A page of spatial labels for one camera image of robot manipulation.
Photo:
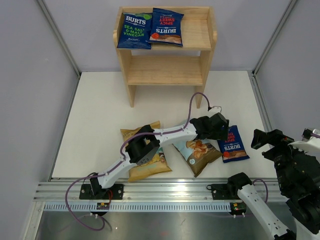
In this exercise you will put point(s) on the light blue cassava chips bag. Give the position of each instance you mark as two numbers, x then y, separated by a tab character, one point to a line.
197	154

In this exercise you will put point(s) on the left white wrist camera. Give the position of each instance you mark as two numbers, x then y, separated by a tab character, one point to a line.
215	108

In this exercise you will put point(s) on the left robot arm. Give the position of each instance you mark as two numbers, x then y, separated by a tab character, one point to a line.
141	147

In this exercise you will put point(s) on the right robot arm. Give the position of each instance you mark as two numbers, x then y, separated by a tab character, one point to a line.
298	177

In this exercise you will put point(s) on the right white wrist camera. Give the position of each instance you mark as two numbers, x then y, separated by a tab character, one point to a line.
310	141

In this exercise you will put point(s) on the white slotted cable duct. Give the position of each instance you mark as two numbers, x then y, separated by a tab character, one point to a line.
194	207

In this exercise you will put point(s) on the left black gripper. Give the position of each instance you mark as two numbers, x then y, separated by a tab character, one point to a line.
220	134

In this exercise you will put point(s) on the aluminium mounting rail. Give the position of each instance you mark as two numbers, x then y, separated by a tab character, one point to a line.
153	190

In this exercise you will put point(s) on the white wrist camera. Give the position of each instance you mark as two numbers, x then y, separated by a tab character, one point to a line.
310	141
215	108

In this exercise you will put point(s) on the blue Burts chilli bag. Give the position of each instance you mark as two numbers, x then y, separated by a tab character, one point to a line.
232	148
166	27

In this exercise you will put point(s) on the wooden two-tier shelf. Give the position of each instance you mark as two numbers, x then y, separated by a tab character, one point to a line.
171	65

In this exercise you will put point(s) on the blue Burts sea salt bag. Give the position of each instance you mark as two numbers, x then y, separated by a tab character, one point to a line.
135	31

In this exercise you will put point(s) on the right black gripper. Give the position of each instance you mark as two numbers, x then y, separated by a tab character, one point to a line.
275	137

